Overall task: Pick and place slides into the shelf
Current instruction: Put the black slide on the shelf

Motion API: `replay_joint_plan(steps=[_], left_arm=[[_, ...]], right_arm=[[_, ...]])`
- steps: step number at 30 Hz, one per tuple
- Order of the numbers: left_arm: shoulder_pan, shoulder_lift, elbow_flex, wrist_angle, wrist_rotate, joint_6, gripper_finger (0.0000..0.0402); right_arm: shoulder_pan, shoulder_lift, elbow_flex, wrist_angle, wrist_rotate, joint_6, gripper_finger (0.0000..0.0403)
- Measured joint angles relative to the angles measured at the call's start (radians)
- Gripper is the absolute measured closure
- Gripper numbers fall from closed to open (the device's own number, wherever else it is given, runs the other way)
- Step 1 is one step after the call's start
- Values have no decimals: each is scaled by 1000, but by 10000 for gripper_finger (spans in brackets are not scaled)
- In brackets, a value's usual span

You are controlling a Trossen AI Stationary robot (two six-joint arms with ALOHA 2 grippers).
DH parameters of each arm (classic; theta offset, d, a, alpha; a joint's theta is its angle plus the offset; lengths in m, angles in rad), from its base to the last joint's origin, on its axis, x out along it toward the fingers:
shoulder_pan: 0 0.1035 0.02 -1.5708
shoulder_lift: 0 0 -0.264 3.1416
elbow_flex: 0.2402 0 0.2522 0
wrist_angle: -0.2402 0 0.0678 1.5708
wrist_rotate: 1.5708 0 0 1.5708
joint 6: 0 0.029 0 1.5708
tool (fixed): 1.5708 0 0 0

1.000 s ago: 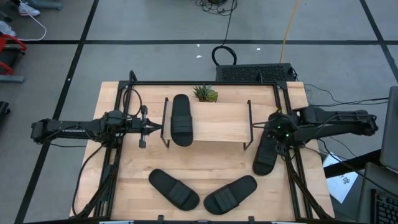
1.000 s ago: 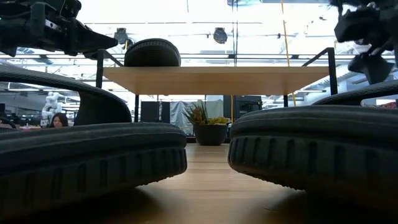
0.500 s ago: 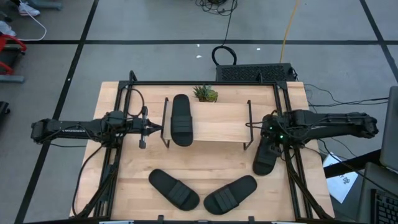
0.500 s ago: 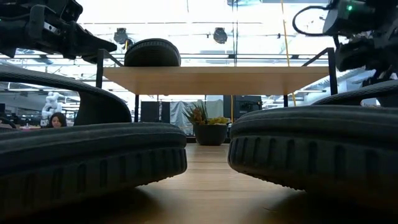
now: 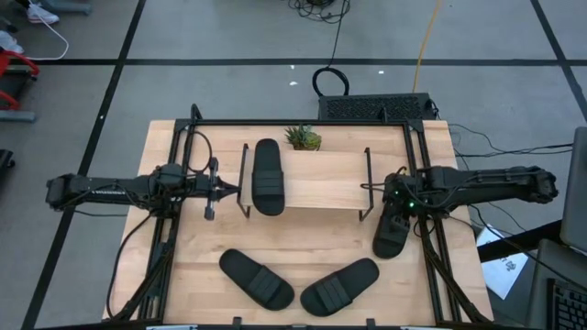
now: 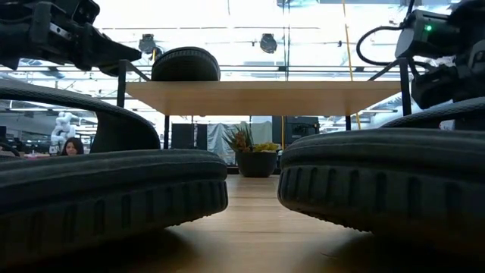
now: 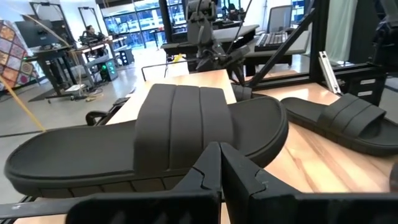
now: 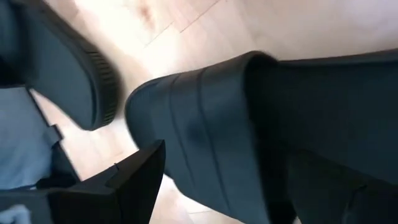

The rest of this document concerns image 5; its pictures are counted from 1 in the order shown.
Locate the wooden shelf with black frame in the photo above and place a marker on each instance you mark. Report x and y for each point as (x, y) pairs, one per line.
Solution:
(321, 179)

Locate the black metal beam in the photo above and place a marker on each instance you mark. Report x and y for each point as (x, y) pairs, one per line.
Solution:
(518, 241)

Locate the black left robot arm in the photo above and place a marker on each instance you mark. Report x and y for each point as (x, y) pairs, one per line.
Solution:
(114, 190)

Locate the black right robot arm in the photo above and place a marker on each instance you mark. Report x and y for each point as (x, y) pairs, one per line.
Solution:
(481, 183)

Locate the black caster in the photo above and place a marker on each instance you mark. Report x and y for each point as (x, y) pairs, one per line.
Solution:
(5, 159)

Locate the grey metal base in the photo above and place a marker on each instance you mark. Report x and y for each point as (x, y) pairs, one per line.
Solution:
(18, 116)

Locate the grey laptop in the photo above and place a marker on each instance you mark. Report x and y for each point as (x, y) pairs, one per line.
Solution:
(575, 192)

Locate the black perforated computer case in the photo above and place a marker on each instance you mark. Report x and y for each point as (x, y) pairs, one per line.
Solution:
(367, 107)

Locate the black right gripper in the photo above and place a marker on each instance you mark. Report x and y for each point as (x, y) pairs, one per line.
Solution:
(401, 183)

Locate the black keyboard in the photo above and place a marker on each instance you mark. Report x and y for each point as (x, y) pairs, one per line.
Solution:
(568, 307)

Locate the person's white pink shoe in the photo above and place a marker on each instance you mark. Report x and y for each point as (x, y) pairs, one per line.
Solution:
(41, 13)

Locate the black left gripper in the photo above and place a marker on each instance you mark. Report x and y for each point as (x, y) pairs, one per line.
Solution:
(211, 211)

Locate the black aluminium table frame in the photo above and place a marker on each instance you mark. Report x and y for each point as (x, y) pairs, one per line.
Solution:
(257, 122)

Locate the potted succulent plant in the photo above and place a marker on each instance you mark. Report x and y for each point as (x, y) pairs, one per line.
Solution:
(302, 139)

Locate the black rubber slide sandal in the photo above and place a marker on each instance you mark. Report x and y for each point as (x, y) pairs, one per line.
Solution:
(268, 156)
(357, 275)
(387, 247)
(238, 266)

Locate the white paper sheet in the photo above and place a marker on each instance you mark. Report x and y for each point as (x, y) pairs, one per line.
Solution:
(502, 275)

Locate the red metal cart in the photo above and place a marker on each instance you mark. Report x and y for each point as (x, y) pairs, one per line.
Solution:
(25, 58)

